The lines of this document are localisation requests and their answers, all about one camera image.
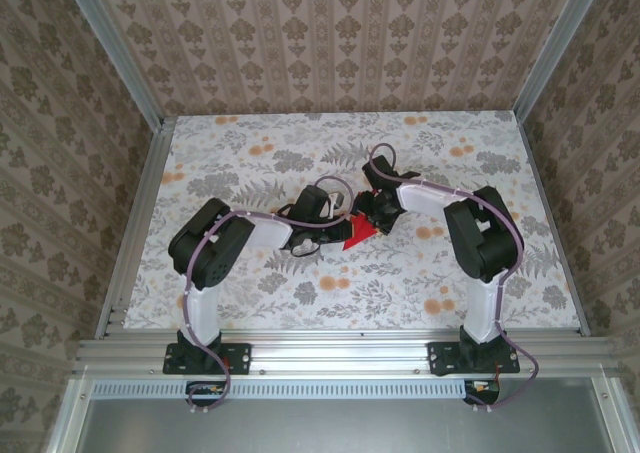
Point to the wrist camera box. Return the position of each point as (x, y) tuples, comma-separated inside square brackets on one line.
[(314, 202), (380, 172)]

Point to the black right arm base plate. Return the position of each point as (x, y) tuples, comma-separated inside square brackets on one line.
[(440, 358)]

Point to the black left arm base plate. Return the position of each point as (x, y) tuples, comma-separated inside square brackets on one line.
[(240, 358)]

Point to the aluminium frame post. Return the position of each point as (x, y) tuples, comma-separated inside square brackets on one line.
[(555, 48), (115, 58)]

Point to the floral patterned table mat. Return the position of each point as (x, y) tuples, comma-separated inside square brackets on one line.
[(380, 293)]

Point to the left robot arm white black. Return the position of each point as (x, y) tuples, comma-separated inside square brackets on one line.
[(210, 248)]

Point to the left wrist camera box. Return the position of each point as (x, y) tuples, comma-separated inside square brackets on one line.
[(314, 202)]

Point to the red square paper sheet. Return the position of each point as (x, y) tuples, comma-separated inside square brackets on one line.
[(361, 233)]

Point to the aluminium side rail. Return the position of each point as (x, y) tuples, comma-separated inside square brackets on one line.
[(145, 188), (554, 233)]

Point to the aluminium mounting beam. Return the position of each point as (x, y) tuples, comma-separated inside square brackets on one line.
[(340, 355)]

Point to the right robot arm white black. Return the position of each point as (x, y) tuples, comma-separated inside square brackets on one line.
[(482, 238)]

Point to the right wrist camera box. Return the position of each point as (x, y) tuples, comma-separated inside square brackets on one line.
[(380, 172)]

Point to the grey sheet metal panel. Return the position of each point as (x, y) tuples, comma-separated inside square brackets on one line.
[(325, 428)]

